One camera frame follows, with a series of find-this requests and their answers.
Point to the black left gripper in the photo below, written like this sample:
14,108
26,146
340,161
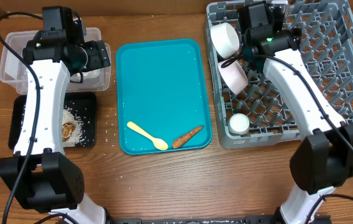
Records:
99,58

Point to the rice grains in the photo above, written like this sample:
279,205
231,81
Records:
77,136

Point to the brown food scraps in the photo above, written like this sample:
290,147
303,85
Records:
67,131

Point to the yellow plastic spoon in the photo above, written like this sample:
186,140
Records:
158,143

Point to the orange carrot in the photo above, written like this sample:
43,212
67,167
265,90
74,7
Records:
182,140

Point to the small white bowl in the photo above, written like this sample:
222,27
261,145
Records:
225,40

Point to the pink bowl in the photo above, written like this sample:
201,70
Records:
234,77

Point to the white cup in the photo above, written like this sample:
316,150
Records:
239,124

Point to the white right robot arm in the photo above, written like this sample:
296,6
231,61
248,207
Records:
324,159

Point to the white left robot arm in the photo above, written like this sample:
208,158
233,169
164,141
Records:
39,175

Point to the clear plastic waste bin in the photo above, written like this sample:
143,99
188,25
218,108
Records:
14,73

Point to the grey dishwasher rack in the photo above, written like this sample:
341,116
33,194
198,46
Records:
327,53

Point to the black tray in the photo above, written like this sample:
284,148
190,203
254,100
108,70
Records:
80,110

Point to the teal serving tray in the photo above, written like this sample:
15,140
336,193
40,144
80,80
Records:
161,88

